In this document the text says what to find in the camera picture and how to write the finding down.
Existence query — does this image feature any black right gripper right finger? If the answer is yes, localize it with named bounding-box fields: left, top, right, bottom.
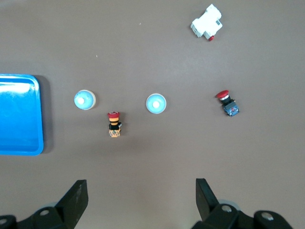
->
left=192, top=177, right=295, bottom=229

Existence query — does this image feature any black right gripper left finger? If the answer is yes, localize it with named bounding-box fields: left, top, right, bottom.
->
left=0, top=179, right=89, bottom=229

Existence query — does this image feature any white circuit breaker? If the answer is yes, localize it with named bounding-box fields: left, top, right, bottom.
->
left=190, top=3, right=224, bottom=42

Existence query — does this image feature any orange emergency stop switch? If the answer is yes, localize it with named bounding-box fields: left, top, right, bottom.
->
left=107, top=111, right=122, bottom=138

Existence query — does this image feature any red mushroom push button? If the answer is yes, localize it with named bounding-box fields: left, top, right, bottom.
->
left=215, top=90, right=241, bottom=117

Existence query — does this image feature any blue plastic tray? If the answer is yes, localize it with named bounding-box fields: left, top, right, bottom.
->
left=0, top=73, right=44, bottom=156

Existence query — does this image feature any blue service bell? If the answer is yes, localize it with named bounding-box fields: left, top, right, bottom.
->
left=73, top=89, right=97, bottom=111
left=145, top=93, right=167, bottom=115

